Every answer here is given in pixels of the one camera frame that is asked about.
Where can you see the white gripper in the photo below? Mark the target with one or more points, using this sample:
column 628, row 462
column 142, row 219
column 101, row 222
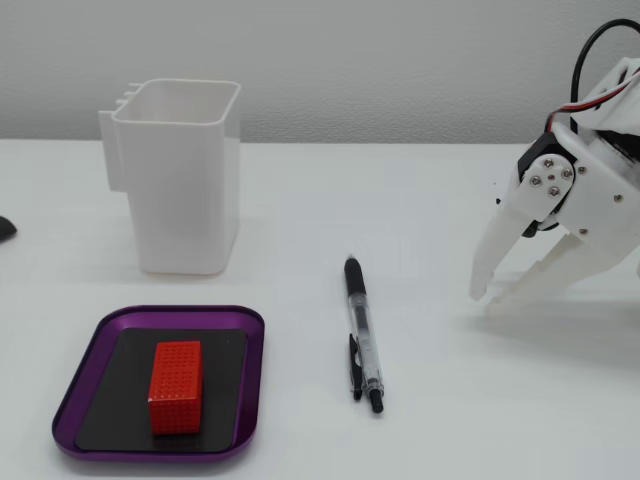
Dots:
column 602, row 192

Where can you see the black and clear pen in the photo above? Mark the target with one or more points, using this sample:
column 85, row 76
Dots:
column 361, row 325

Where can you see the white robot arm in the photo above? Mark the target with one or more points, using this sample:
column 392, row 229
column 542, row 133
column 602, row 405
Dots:
column 615, row 100

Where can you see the white plastic pen holder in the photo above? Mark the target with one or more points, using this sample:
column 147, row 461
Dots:
column 175, row 200

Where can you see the black mat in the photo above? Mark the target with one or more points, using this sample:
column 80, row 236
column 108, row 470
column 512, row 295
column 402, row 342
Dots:
column 220, row 390

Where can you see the red perforated block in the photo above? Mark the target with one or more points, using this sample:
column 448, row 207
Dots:
column 175, row 385

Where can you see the purple metal tray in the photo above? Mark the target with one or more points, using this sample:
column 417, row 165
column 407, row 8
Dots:
column 82, row 390

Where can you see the dark rounded object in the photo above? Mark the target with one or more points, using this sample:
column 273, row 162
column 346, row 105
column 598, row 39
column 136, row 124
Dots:
column 6, row 230

